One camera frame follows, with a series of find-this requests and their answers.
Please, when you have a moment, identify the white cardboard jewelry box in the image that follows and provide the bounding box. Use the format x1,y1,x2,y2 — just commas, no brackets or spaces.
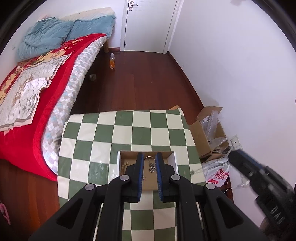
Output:
117,151,178,191

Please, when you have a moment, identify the white red plastic bag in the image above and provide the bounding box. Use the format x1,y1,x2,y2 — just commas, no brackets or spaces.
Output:
202,157,230,188

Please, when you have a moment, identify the white power strip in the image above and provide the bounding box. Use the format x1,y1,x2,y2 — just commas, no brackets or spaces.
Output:
230,135,243,150

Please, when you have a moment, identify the pink cloth item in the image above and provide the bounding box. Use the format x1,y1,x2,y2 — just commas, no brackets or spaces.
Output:
0,202,11,225

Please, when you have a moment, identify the brown cardboard box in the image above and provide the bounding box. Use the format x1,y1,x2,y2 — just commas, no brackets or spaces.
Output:
189,106,229,163

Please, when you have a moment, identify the green checkered tablecloth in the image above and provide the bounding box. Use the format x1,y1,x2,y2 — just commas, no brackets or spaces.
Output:
57,108,205,240

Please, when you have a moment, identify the diamond patterned mattress sheet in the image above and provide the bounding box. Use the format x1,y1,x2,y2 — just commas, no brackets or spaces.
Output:
41,35,108,174

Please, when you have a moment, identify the clear bubble wrap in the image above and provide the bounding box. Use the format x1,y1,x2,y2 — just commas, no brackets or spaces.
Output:
200,110,227,150

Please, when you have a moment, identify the red patterned blanket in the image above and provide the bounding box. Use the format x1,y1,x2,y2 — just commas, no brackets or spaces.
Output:
1,34,106,181

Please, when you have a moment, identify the small tape roll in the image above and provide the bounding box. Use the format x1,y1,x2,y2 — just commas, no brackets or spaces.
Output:
89,74,96,81

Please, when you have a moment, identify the orange drink bottle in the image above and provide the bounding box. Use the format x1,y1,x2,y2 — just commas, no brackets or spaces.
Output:
109,53,115,69

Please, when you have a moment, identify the blue quilt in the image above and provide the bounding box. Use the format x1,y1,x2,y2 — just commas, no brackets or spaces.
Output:
16,16,115,62

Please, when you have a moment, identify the white door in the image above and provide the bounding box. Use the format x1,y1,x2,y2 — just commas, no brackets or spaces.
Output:
120,1,183,54

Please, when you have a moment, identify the white charger plug cable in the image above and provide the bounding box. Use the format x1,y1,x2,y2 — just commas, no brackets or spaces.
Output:
223,173,250,193

